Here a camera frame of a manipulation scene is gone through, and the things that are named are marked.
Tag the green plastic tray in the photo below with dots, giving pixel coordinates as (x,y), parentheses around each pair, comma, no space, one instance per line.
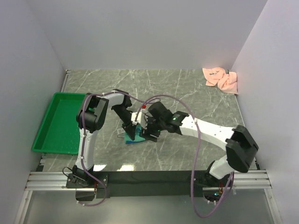
(59,131)

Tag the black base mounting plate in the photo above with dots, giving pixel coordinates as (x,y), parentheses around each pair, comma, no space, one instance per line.
(145,183)

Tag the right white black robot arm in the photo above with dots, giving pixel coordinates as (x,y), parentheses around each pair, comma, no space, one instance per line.
(237,142)

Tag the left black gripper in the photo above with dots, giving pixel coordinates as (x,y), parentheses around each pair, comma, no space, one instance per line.
(130,129)

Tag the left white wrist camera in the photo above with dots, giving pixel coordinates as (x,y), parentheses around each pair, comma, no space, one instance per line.
(140,118)

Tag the aluminium rail frame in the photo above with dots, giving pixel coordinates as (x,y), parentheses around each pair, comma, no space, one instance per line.
(50,202)

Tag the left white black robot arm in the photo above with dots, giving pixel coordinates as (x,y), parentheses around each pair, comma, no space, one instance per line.
(91,118)

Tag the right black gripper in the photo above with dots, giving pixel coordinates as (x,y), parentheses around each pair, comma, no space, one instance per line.
(147,132)

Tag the pink towel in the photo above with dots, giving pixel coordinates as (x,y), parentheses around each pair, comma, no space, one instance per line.
(226,82)

